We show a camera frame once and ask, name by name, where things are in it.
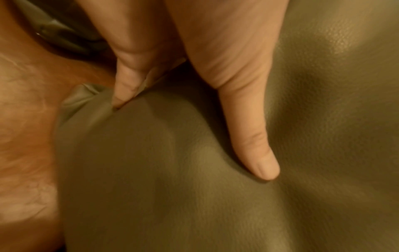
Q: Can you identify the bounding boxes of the person's left hand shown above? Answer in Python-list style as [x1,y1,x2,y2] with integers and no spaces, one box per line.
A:
[76,0,289,181]

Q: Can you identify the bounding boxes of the olive green leather sheet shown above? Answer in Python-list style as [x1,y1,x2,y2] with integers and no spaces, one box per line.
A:
[54,0,399,252]

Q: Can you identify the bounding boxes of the grey-green fabric fold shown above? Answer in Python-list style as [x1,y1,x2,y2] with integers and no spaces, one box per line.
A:
[12,0,108,58]

